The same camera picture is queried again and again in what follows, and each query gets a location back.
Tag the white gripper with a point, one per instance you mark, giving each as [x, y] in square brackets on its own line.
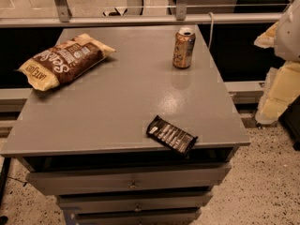
[289, 35]

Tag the orange soda can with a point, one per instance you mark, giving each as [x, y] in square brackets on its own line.
[183, 48]

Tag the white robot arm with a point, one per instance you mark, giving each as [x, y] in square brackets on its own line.
[287, 39]

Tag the brown chip bag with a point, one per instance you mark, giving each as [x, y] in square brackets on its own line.
[65, 62]

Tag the black snack bar wrapper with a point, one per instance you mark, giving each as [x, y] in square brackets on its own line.
[171, 136]

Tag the middle grey drawer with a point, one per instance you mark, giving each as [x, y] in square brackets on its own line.
[135, 202]

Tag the grey drawer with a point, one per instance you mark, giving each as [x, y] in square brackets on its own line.
[140, 218]
[135, 202]
[128, 179]

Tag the bottom grey drawer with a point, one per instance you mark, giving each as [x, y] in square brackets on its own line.
[140, 218]

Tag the grey drawer cabinet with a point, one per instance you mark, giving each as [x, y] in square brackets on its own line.
[100, 120]

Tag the top grey drawer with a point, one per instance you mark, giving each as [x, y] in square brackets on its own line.
[128, 179]

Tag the metal window rail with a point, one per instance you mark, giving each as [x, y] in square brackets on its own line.
[224, 18]

